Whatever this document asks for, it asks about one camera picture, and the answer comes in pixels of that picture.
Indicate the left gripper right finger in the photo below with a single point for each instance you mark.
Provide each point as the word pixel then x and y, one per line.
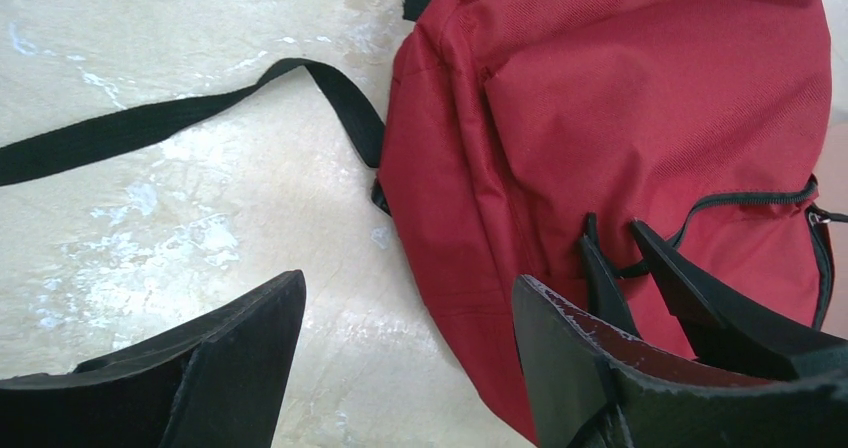
pixel 591 384

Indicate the red backpack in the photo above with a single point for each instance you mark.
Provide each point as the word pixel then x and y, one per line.
pixel 510 120

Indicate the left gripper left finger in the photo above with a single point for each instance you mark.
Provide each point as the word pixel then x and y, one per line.
pixel 215 381

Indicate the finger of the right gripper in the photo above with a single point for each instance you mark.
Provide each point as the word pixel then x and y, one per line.
pixel 605 298
pixel 730 331

